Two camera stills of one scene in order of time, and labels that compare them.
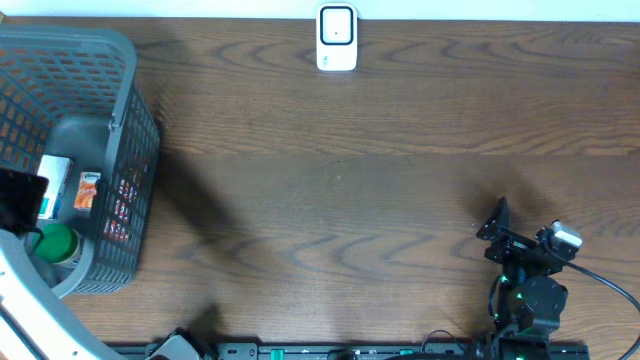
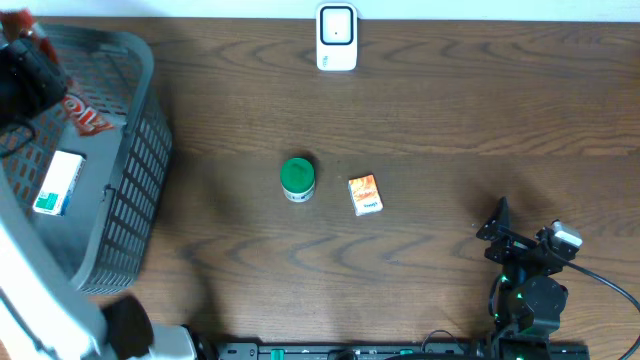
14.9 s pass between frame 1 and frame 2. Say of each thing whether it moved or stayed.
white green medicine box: moved
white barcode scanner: stayed
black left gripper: moved
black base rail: stayed
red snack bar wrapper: moved
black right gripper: stayed
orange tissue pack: moved
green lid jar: moved
